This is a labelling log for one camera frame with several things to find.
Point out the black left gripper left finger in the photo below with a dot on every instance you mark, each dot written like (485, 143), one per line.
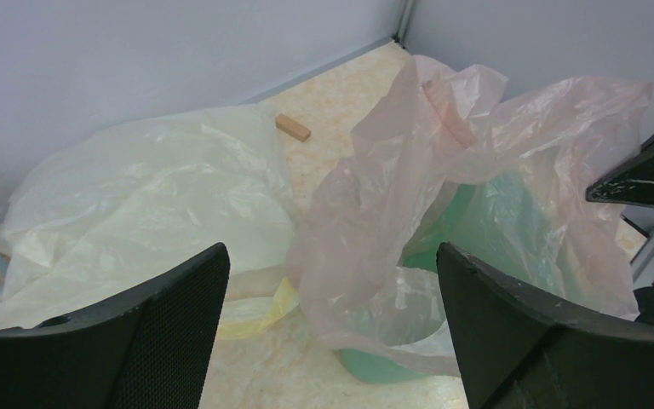
(146, 347)

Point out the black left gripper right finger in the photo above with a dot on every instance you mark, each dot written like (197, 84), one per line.
(527, 348)

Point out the pink translucent trash bag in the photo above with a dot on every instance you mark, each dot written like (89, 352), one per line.
(442, 157)

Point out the green plastic trash bin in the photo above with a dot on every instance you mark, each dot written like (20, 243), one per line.
(445, 254)

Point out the wooden rectangular block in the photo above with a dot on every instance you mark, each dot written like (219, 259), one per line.
(292, 127)

